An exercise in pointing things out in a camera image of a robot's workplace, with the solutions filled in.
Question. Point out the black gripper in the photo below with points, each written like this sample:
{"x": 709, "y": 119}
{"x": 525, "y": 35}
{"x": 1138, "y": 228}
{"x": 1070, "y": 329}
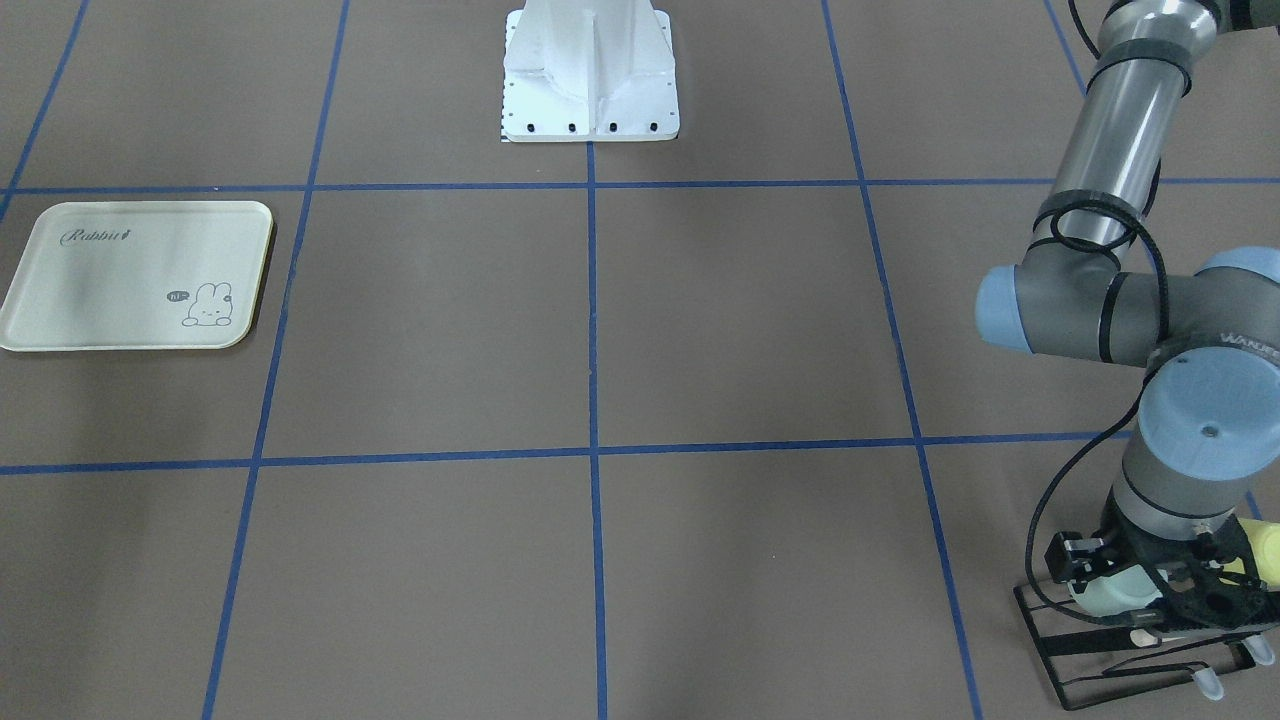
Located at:
{"x": 1127, "y": 537}

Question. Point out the blue tape line lengthwise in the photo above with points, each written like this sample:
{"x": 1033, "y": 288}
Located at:
{"x": 594, "y": 443}

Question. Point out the yellow cup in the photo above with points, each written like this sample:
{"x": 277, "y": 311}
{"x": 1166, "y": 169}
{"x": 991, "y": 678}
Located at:
{"x": 1263, "y": 539}

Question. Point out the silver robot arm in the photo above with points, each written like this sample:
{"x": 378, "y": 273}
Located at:
{"x": 1094, "y": 286}

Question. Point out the black wire cup rack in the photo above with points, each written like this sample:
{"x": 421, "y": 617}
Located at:
{"x": 1089, "y": 665}

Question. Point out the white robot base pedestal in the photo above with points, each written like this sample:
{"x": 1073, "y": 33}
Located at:
{"x": 589, "y": 71}

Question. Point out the pale green cup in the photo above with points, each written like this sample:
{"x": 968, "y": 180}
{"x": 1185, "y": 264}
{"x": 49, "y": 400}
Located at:
{"x": 1124, "y": 591}

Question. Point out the cream rabbit tray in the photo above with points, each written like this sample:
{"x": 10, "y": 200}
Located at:
{"x": 138, "y": 275}

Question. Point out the blue tape line crosswise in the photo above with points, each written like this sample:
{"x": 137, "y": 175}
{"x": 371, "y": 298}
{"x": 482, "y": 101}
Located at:
{"x": 309, "y": 461}

